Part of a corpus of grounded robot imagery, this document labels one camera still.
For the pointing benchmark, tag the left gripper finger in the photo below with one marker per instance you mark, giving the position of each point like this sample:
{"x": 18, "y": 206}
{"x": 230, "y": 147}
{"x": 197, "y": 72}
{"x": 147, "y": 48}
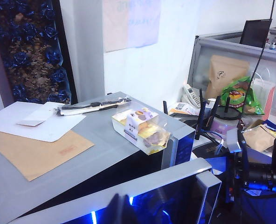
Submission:
{"x": 120, "y": 212}

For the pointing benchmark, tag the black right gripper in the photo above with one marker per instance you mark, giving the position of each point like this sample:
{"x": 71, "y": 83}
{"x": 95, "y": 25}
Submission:
{"x": 261, "y": 175}

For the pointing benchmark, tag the black glass microwave door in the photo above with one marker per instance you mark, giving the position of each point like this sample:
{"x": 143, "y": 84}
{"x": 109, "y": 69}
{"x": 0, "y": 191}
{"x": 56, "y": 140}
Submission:
{"x": 175, "y": 198}

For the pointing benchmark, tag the clear pastry snack box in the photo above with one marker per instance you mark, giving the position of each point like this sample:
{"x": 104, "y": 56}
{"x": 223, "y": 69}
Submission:
{"x": 140, "y": 130}

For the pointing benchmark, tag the black Midea microwave oven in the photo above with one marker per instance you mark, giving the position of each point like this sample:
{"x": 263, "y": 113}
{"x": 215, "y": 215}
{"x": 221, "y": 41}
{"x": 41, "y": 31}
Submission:
{"x": 105, "y": 158}

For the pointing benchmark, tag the small kraft snack pouch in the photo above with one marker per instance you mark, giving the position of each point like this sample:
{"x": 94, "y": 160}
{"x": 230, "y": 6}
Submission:
{"x": 259, "y": 138}

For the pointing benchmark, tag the white jar with black lid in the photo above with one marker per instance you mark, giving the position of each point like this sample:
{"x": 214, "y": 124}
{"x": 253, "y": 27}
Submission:
{"x": 219, "y": 127}

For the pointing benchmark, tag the black router with antennas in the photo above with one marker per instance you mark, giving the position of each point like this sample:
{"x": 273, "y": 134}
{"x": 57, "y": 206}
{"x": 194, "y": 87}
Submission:
{"x": 201, "y": 121}

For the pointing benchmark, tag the blue and yellow snack packet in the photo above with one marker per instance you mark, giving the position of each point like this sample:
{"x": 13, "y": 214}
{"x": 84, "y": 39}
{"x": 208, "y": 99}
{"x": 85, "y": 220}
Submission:
{"x": 275, "y": 127}

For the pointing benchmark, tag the green chips bag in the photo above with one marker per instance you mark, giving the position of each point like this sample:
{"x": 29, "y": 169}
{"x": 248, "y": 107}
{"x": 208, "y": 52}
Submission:
{"x": 240, "y": 95}

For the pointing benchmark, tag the white leaflet with QR code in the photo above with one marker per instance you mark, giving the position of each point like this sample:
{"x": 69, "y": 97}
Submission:
{"x": 182, "y": 107}

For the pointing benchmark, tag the white desk telephone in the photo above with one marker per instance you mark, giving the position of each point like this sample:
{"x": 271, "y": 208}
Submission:
{"x": 191, "y": 94}

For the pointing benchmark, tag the large kraft paper pouch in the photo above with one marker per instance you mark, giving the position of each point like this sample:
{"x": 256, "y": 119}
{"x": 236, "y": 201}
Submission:
{"x": 224, "y": 70}

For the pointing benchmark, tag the brown paper envelope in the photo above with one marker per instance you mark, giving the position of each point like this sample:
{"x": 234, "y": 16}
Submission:
{"x": 35, "y": 154}

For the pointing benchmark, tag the white paper sheet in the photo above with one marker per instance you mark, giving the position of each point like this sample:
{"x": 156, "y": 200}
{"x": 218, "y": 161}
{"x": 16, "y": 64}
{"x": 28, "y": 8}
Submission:
{"x": 58, "y": 126}

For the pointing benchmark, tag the frosted office partition panel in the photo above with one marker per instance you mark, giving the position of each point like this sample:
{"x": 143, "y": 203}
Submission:
{"x": 203, "y": 60}

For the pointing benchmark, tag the black and white packaged tool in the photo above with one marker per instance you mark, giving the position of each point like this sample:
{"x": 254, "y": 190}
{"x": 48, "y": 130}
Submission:
{"x": 82, "y": 107}

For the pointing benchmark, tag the small white card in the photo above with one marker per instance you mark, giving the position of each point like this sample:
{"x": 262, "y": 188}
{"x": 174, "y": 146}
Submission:
{"x": 35, "y": 119}

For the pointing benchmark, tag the black computer monitor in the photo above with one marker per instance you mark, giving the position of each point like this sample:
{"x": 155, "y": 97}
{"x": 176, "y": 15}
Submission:
{"x": 254, "y": 32}

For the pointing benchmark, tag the pale paper wall poster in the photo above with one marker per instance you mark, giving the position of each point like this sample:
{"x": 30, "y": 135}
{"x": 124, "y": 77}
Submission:
{"x": 128, "y": 23}

